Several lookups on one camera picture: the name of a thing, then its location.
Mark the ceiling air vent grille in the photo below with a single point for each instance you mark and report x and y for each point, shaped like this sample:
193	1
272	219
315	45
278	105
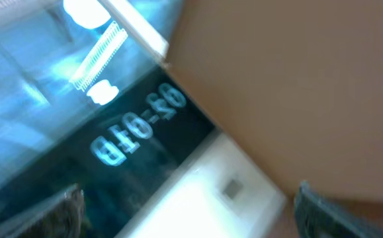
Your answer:
98	57

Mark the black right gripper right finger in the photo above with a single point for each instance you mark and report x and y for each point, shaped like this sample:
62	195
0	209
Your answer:
317	216

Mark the grey wall switch plate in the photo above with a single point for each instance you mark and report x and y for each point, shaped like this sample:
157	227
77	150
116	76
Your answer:
232	189

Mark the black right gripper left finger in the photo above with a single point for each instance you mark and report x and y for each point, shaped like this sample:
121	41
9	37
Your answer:
60	215

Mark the dark glass sign panel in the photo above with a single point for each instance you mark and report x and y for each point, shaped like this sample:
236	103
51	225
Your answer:
120	155

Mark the round ceiling light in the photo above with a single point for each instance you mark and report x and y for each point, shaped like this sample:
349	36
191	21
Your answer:
89	14
103	92

